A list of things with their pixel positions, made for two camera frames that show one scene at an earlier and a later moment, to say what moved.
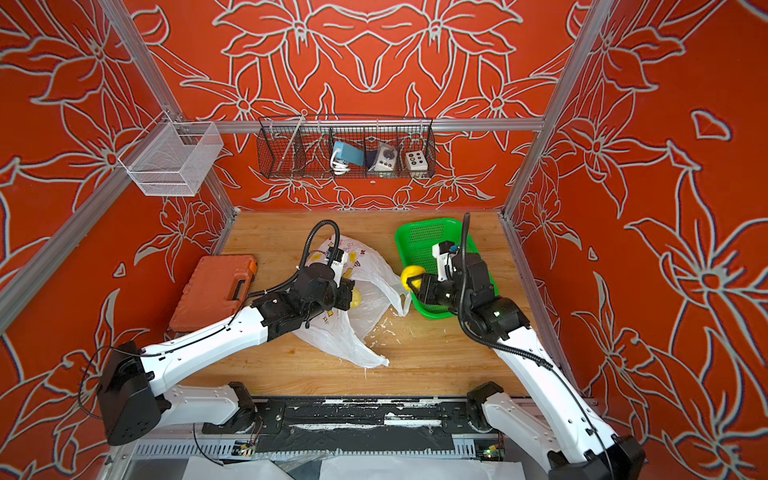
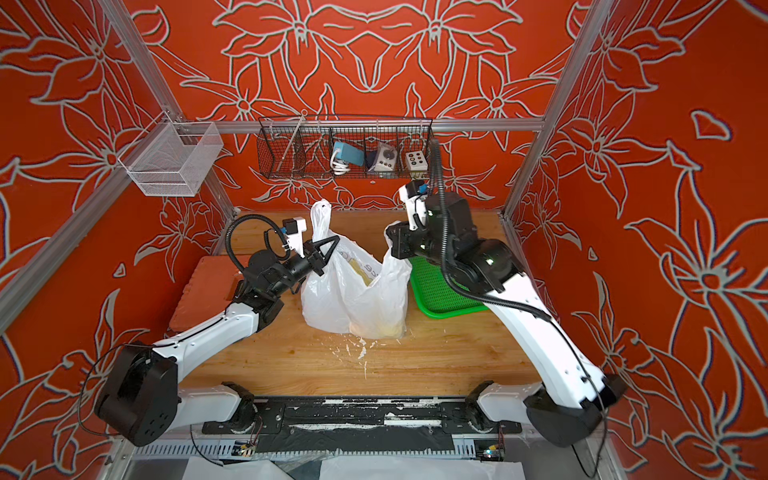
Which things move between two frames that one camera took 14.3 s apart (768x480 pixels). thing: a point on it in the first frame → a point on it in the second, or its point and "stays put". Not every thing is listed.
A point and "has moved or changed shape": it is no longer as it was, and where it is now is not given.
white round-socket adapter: x=385 y=158 stays put
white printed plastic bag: x=341 y=333 has moved or changed shape
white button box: x=416 y=161 stays put
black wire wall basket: x=332 y=145 stays put
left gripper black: x=346 y=291 → x=315 y=259
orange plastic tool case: x=216 y=289 stays put
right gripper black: x=430 y=283 → x=402 y=244
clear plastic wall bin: x=167 y=158 stays put
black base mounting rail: x=356 y=424 stays put
